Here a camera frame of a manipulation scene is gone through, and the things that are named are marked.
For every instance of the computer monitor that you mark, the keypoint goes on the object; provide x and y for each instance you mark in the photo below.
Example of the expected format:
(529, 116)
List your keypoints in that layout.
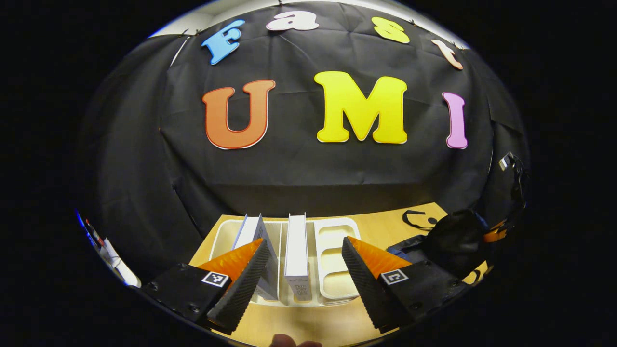
(83, 224)

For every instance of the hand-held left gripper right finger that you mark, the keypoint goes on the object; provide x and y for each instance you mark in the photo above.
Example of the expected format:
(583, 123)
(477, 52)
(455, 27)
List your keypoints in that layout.
(368, 289)

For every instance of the thick white book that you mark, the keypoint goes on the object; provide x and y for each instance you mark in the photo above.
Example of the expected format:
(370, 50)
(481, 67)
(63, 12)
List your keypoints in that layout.
(296, 250)

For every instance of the red bottle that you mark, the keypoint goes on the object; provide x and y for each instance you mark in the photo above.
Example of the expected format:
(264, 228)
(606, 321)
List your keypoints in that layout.
(95, 232)

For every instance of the white bookshelf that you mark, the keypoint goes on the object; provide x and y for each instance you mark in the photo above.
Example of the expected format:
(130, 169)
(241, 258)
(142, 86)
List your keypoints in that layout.
(330, 270)

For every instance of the blue-trimmed white book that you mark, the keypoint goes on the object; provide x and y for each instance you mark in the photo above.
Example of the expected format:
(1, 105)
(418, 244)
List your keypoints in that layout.
(250, 229)

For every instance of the blue schoolbag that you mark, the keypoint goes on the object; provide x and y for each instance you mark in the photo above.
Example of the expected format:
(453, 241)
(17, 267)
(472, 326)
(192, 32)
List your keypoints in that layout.
(453, 236)

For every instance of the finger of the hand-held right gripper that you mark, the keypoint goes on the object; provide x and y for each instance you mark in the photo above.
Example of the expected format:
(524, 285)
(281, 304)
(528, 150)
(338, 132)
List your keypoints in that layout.
(494, 231)

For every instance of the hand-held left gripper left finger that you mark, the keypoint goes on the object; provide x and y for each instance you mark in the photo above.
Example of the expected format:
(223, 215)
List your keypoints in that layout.
(243, 289)

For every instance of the white side desk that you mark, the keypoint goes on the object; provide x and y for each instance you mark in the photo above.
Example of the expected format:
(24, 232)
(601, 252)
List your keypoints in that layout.
(120, 265)

